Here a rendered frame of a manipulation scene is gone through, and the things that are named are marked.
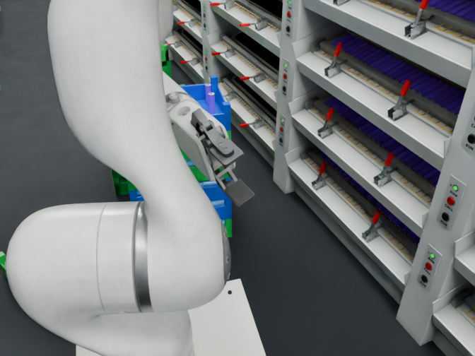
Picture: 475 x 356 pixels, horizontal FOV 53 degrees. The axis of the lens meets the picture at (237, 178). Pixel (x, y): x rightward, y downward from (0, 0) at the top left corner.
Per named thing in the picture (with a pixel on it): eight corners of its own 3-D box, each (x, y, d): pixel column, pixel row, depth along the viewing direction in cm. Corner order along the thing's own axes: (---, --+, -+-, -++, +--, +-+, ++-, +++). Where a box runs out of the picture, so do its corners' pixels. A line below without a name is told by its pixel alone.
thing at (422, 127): (444, 174, 100) (445, 124, 91) (297, 70, 145) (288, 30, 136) (518, 130, 103) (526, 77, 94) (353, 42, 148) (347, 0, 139)
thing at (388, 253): (406, 295, 123) (403, 265, 114) (290, 174, 168) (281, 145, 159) (468, 256, 126) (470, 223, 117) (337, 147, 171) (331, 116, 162)
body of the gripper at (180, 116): (190, 85, 73) (231, 121, 67) (206, 131, 81) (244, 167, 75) (150, 109, 72) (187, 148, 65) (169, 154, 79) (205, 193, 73)
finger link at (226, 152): (213, 114, 65) (240, 140, 61) (218, 131, 67) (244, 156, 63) (194, 126, 64) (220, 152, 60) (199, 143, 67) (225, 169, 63)
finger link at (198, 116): (188, 97, 66) (210, 118, 63) (200, 133, 72) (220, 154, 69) (181, 101, 66) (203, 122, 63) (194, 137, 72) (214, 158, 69)
